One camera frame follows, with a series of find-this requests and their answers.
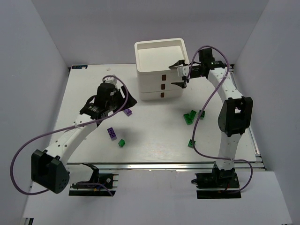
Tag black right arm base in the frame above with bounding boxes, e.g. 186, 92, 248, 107
191, 168, 241, 199

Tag green long lego brick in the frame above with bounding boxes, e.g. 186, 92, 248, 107
189, 110, 197, 121

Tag green upright lego brick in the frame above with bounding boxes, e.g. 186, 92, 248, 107
199, 110, 205, 120

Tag green square lego brick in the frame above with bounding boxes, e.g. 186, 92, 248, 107
187, 139, 195, 148

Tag purple lego plate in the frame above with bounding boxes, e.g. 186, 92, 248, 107
124, 109, 132, 116

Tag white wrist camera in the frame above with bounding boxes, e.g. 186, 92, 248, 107
177, 66, 189, 81
102, 75, 118, 87

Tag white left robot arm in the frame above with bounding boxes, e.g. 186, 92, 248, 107
31, 82, 137, 194

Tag green small lego brick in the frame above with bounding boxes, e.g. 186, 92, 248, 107
118, 139, 126, 148

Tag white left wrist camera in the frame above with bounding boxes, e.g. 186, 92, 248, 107
102, 75, 118, 87

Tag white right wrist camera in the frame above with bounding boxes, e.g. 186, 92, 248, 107
177, 66, 189, 81

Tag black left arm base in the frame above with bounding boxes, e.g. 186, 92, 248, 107
67, 163, 118, 197

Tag white three-drawer storage box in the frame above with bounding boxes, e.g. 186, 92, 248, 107
135, 38, 189, 101

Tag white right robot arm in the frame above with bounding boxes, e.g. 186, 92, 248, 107
169, 45, 253, 172

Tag blue left corner label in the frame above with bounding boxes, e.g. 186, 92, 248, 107
71, 65, 88, 69

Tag purple lego brick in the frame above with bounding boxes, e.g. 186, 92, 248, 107
107, 127, 117, 140

